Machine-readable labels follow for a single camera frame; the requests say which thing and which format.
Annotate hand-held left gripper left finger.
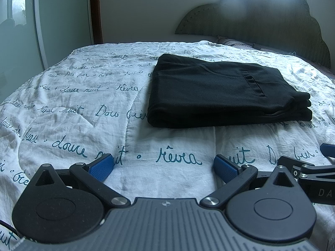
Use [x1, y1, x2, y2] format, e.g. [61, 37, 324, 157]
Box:
[26, 154, 131, 210]

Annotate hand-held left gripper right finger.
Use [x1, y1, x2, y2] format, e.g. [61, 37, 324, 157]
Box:
[200, 155, 301, 210]

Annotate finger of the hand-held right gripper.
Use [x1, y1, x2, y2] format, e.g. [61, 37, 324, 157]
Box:
[277, 156, 335, 181]
[320, 143, 335, 159]

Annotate black pants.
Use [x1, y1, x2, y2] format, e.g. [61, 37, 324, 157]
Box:
[147, 53, 313, 129]

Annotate white blanket with script print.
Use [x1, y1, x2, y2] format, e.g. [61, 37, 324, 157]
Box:
[0, 40, 335, 251]

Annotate brown striped pillow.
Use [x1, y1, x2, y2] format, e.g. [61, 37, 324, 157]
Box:
[216, 35, 335, 70]

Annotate dark scalloped headboard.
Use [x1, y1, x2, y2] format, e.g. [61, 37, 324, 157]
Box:
[175, 0, 331, 67]

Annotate frosted glass sliding door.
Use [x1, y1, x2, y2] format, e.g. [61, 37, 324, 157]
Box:
[0, 0, 95, 102]

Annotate black cable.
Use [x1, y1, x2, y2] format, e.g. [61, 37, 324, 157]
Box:
[0, 219, 19, 238]

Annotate brown wooden door frame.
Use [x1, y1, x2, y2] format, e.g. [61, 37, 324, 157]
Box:
[89, 0, 103, 45]

